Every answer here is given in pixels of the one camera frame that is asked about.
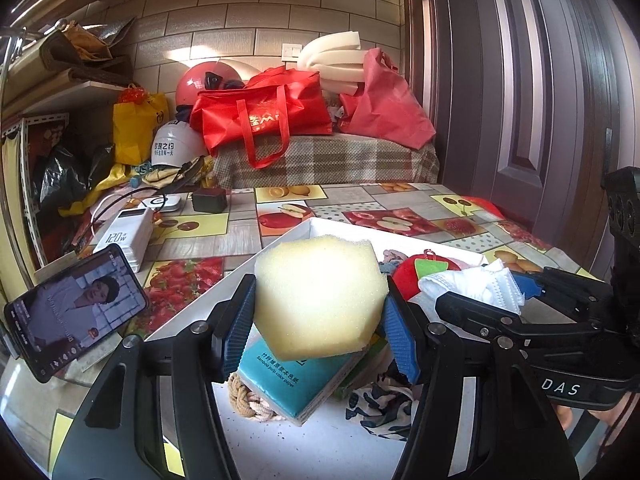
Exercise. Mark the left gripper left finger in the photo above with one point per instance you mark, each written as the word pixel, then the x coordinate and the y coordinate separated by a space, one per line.
pixel 117 431

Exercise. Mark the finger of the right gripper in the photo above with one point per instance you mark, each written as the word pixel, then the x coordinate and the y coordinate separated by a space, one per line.
pixel 562 290
pixel 490 322

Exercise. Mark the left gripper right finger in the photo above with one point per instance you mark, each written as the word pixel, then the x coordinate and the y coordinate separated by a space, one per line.
pixel 482 413

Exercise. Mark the white cloth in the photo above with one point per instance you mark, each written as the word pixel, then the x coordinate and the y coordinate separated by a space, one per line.
pixel 493 284

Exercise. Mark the red plush apple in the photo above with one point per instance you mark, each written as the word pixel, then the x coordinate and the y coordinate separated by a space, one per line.
pixel 412 269

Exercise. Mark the grey knotted scrunchie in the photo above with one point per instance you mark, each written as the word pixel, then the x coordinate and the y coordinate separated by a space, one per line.
pixel 391 260

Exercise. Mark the cow print scrunchie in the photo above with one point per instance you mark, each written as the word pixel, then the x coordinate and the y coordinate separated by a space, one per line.
pixel 385 408

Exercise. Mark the pale yellow hexagon sponge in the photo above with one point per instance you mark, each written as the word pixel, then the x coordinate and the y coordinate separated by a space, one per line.
pixel 318 298

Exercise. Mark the teal tissue pack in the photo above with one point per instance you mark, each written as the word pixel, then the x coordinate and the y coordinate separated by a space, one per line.
pixel 294 389

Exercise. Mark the smartphone showing video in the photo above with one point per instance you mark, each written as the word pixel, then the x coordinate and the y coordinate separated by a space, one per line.
pixel 66 315

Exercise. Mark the plaid blanket cover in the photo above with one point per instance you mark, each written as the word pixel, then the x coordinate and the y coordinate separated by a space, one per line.
pixel 341 158

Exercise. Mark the white power bank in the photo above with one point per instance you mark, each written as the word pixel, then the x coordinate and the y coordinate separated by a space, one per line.
pixel 131 230

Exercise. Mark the fruit pattern tablecloth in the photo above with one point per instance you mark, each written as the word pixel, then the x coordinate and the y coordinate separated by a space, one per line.
pixel 186 268

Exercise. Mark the grey metal door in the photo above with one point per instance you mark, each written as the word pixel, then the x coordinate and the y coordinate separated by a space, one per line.
pixel 533 102

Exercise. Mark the black charger box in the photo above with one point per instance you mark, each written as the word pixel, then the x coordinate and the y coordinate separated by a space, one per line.
pixel 209 200

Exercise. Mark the red tote bag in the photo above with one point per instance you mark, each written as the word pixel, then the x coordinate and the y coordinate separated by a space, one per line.
pixel 264 115

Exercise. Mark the cream foam roll stack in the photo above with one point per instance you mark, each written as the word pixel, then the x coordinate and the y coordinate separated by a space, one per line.
pixel 337 59

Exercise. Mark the white helmet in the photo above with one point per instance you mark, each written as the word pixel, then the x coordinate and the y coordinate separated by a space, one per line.
pixel 176 143

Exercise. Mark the yellow shopping bag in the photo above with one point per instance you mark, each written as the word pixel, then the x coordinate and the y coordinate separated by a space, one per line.
pixel 137 115

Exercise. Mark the red helmet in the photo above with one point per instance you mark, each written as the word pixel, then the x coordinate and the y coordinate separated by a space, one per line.
pixel 204 77

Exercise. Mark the metal storage shelf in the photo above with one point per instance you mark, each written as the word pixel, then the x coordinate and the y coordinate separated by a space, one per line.
pixel 43 79

